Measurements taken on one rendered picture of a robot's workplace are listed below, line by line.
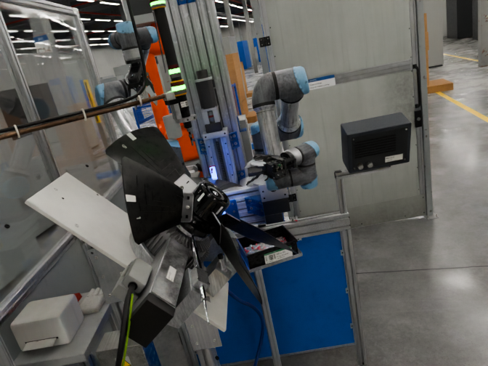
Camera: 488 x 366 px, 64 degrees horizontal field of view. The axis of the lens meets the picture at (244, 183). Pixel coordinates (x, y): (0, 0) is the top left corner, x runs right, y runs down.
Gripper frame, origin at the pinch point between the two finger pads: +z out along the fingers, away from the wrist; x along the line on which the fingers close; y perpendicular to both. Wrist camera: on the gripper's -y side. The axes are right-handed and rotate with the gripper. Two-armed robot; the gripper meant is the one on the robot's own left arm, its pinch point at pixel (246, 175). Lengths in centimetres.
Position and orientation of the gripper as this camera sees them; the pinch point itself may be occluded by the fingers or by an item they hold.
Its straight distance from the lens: 148.8
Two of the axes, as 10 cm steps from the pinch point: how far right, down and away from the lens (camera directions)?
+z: -7.8, 3.5, -5.2
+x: 1.2, 9.0, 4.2
